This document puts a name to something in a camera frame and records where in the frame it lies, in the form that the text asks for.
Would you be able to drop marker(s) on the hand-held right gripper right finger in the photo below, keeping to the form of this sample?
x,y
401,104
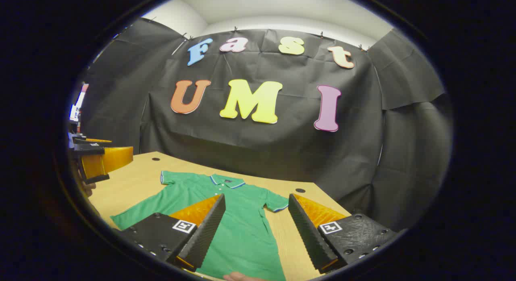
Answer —
x,y
308,232

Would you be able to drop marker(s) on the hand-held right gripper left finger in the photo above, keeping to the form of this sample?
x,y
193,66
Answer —
x,y
209,228

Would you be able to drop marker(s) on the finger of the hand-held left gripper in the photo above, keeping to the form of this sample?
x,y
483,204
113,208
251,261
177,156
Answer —
x,y
100,162
90,141

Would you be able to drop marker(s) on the green T-shirt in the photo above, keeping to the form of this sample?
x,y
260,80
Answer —
x,y
242,232

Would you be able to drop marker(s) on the black backdrop cloth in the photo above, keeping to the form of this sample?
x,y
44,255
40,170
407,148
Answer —
x,y
282,152

